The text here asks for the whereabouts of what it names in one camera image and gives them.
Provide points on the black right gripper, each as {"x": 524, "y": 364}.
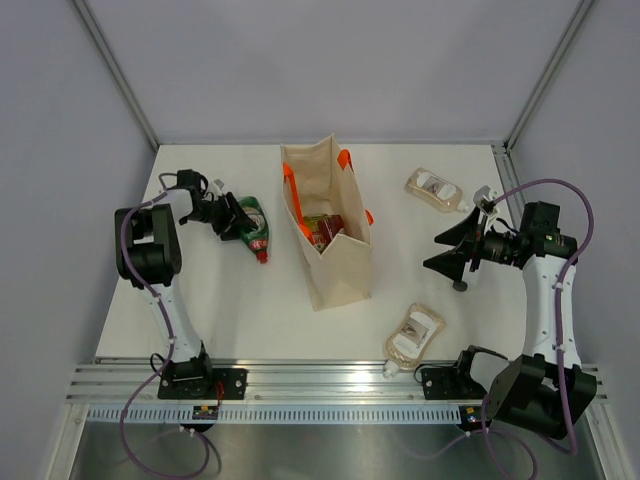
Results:
{"x": 450, "y": 263}

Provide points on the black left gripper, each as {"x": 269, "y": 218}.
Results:
{"x": 232, "y": 215}

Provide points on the white Bonaits lotion tube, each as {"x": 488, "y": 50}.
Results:
{"x": 469, "y": 280}

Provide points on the clear Malory soap bottle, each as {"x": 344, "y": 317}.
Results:
{"x": 406, "y": 346}
{"x": 441, "y": 194}

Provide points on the red Fairy dish soap bottle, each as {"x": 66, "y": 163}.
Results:
{"x": 321, "y": 229}

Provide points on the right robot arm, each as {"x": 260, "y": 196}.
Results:
{"x": 545, "y": 389}

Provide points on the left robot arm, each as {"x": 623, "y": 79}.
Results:
{"x": 149, "y": 257}

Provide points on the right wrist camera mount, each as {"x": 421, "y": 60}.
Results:
{"x": 485, "y": 200}

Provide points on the canvas bag with orange handles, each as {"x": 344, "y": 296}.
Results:
{"x": 320, "y": 179}

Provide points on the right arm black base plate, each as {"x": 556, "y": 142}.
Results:
{"x": 449, "y": 383}

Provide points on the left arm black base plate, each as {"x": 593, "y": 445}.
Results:
{"x": 188, "y": 382}

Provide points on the aluminium frame rail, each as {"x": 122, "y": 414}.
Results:
{"x": 266, "y": 383}

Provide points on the white slotted cable duct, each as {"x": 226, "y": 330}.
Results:
{"x": 294, "y": 415}

